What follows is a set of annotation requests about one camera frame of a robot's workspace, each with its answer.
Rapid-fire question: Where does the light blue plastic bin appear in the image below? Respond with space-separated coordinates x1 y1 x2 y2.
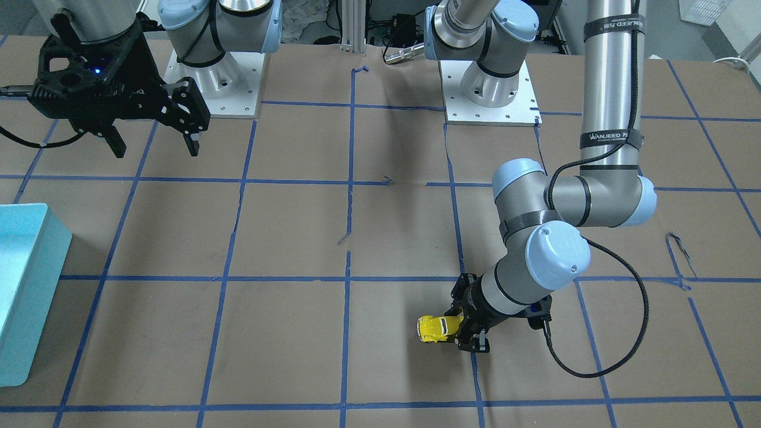
1 203 73 387

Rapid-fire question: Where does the aluminium frame post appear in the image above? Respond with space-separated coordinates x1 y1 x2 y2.
340 0 367 56

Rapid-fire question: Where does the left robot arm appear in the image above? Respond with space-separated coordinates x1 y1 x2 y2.
418 1 657 353

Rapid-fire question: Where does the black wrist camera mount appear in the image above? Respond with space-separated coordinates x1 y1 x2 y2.
2 1 153 158

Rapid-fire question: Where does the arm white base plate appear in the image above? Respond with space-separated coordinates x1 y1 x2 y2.
164 51 268 119
439 61 543 127

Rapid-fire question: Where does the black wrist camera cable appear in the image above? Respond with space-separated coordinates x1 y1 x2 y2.
538 18 650 379

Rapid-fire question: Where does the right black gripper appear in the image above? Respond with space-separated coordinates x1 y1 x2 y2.
30 15 211 158

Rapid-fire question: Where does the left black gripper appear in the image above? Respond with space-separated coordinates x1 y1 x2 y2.
443 273 550 353

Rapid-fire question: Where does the yellow beetle toy car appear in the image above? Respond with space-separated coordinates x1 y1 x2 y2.
417 315 445 343

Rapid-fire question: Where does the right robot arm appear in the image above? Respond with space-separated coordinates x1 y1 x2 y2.
24 1 282 158

